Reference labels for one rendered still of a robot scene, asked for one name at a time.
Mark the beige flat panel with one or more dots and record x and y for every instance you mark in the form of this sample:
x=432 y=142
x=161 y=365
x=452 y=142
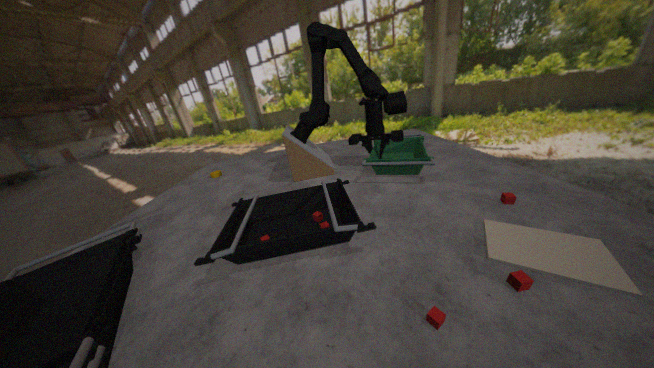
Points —
x=576 y=258

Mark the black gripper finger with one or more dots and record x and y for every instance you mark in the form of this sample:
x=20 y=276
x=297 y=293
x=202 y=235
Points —
x=382 y=147
x=369 y=146

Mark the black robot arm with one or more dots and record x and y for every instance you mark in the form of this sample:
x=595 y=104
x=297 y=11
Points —
x=320 y=38

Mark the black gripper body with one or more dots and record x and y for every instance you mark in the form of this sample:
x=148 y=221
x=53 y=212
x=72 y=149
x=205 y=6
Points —
x=375 y=129

